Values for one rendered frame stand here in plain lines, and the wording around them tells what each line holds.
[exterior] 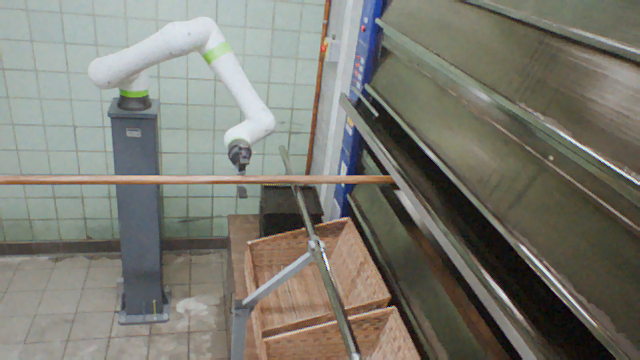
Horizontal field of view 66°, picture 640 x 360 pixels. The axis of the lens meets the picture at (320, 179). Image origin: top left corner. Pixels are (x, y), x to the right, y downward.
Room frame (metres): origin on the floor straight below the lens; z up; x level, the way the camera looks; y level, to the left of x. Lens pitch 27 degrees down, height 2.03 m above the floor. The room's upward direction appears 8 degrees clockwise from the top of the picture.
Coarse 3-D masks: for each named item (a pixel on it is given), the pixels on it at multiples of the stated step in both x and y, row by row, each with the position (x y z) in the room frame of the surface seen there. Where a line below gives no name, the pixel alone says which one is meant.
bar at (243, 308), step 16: (288, 160) 1.80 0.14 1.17; (304, 208) 1.44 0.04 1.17; (304, 224) 1.36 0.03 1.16; (304, 256) 1.24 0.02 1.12; (320, 256) 1.18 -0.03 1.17; (288, 272) 1.22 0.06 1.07; (320, 272) 1.13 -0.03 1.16; (272, 288) 1.21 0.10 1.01; (336, 288) 1.05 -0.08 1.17; (240, 304) 1.18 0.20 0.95; (256, 304) 1.20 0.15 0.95; (336, 304) 0.99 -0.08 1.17; (240, 320) 1.17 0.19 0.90; (336, 320) 0.95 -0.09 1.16; (240, 336) 1.17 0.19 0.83; (352, 336) 0.88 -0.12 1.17; (240, 352) 1.17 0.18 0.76; (352, 352) 0.84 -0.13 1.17
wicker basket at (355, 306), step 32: (320, 224) 1.92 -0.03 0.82; (352, 224) 1.90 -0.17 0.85; (256, 256) 1.83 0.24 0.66; (352, 256) 1.78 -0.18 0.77; (256, 288) 1.53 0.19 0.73; (288, 288) 1.72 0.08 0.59; (320, 288) 1.75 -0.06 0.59; (352, 288) 1.66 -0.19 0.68; (384, 288) 1.49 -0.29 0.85; (256, 320) 1.44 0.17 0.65; (320, 320) 1.37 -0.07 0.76
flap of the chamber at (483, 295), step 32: (384, 128) 1.71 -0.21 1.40; (384, 160) 1.41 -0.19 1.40; (416, 160) 1.47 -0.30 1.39; (448, 192) 1.27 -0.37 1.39; (480, 224) 1.12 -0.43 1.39; (480, 256) 0.95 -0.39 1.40; (512, 256) 0.99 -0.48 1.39; (480, 288) 0.83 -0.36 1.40; (512, 288) 0.85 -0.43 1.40; (544, 288) 0.88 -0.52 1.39; (544, 320) 0.76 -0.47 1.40; (576, 320) 0.79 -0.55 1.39; (576, 352) 0.69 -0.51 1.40; (608, 352) 0.71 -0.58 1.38
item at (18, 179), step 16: (0, 176) 1.34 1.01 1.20; (16, 176) 1.35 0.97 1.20; (32, 176) 1.37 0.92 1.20; (48, 176) 1.38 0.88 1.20; (64, 176) 1.39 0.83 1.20; (80, 176) 1.41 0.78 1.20; (96, 176) 1.42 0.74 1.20; (112, 176) 1.43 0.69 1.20; (128, 176) 1.45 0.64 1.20; (144, 176) 1.46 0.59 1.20; (160, 176) 1.48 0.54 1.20; (176, 176) 1.49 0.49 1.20; (192, 176) 1.50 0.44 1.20; (208, 176) 1.52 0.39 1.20; (224, 176) 1.53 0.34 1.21; (240, 176) 1.55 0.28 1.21; (256, 176) 1.56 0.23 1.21; (272, 176) 1.58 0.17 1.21; (288, 176) 1.60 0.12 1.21; (304, 176) 1.61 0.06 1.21; (320, 176) 1.63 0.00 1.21; (336, 176) 1.65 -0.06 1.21; (352, 176) 1.66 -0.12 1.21; (368, 176) 1.68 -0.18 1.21; (384, 176) 1.70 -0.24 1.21
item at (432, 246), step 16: (368, 160) 1.94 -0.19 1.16; (400, 192) 1.64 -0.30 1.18; (400, 208) 1.56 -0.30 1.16; (416, 224) 1.43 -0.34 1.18; (432, 240) 1.34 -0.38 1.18; (432, 256) 1.29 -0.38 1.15; (448, 256) 1.26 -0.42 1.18; (448, 272) 1.19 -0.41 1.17; (464, 288) 1.12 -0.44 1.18; (464, 304) 1.08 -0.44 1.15; (480, 304) 1.06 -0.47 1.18; (480, 320) 1.00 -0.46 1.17; (496, 336) 0.94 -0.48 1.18; (496, 352) 0.92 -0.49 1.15; (512, 352) 0.89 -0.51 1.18
